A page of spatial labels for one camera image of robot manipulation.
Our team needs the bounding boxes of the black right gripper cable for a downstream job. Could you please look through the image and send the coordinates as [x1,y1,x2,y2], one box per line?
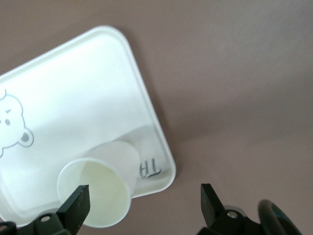
[258,199,303,235]

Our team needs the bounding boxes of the cream bear print tray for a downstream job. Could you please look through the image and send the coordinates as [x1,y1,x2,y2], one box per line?
[0,24,177,222]

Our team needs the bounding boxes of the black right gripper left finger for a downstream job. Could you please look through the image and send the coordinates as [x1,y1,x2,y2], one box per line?
[33,185,91,235]

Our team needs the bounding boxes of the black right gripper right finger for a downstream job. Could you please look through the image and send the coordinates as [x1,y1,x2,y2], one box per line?
[198,183,247,235]

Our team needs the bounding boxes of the white paper cup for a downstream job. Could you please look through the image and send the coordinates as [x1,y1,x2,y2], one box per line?
[57,140,140,228]

